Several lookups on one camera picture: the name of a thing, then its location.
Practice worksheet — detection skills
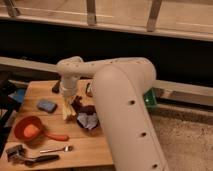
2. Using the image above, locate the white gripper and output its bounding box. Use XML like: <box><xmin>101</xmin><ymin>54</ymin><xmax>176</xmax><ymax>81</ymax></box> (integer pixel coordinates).
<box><xmin>60</xmin><ymin>77</ymin><xmax>79</xmax><ymax>120</ymax></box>

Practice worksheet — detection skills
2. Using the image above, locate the peeled yellow banana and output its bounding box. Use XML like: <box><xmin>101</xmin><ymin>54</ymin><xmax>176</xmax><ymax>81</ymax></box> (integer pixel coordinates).
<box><xmin>65</xmin><ymin>98</ymin><xmax>74</xmax><ymax>121</ymax></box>

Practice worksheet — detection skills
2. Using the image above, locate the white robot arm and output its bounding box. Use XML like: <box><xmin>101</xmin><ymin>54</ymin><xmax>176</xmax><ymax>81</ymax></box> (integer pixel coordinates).
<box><xmin>56</xmin><ymin>57</ymin><xmax>169</xmax><ymax>171</ymax></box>

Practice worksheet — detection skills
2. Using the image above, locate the green plastic tray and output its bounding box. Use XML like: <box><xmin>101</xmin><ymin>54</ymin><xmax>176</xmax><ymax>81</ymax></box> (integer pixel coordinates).
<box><xmin>144</xmin><ymin>89</ymin><xmax>157</xmax><ymax>107</ymax></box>

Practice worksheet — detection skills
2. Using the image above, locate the bunch of red grapes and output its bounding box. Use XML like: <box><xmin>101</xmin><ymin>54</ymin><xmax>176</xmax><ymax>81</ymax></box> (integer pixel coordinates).
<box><xmin>73</xmin><ymin>96</ymin><xmax>82</xmax><ymax>110</ymax></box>

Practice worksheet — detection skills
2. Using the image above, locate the black remote control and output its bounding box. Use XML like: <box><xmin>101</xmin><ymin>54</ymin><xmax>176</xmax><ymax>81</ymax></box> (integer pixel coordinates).
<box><xmin>52</xmin><ymin>80</ymin><xmax>61</xmax><ymax>94</ymax></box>

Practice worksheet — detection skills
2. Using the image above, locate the brown small object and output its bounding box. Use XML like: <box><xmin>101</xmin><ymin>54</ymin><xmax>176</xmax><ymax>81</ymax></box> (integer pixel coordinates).
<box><xmin>85</xmin><ymin>83</ymin><xmax>93</xmax><ymax>97</ymax></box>

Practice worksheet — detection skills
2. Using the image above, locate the blue sponge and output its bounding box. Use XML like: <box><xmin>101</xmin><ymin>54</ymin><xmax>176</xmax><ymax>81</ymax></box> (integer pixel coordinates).
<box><xmin>37</xmin><ymin>99</ymin><xmax>57</xmax><ymax>113</ymax></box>

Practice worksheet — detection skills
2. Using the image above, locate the dark purple bowl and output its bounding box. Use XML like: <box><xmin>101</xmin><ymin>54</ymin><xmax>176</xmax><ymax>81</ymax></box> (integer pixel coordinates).
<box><xmin>77</xmin><ymin>105</ymin><xmax>99</xmax><ymax>130</ymax></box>

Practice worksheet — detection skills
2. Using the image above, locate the crumpled grey cloth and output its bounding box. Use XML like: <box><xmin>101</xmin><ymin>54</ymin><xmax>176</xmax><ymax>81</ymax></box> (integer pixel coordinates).
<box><xmin>77</xmin><ymin>113</ymin><xmax>98</xmax><ymax>130</ymax></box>

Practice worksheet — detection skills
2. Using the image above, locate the wooden table board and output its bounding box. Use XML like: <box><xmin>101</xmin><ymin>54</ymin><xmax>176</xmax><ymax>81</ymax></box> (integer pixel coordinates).
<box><xmin>0</xmin><ymin>81</ymin><xmax>113</xmax><ymax>171</ymax></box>

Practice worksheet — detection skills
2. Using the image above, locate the silver metal spoon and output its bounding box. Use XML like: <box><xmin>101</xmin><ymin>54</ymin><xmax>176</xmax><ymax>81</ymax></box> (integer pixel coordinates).
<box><xmin>40</xmin><ymin>145</ymin><xmax>73</xmax><ymax>154</ymax></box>

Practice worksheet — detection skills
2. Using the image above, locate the orange round fruit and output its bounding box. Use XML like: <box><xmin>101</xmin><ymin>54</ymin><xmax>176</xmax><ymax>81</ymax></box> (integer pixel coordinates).
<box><xmin>24</xmin><ymin>124</ymin><xmax>39</xmax><ymax>138</ymax></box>

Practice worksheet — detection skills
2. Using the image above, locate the orange plastic bowl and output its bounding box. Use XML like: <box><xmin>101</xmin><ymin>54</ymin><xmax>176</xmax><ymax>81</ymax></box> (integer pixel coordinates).
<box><xmin>14</xmin><ymin>116</ymin><xmax>43</xmax><ymax>142</ymax></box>

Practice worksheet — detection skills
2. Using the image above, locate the black handled kitchen tool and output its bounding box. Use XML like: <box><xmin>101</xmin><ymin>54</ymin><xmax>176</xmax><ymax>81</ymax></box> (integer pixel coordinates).
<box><xmin>24</xmin><ymin>155</ymin><xmax>60</xmax><ymax>166</ymax></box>

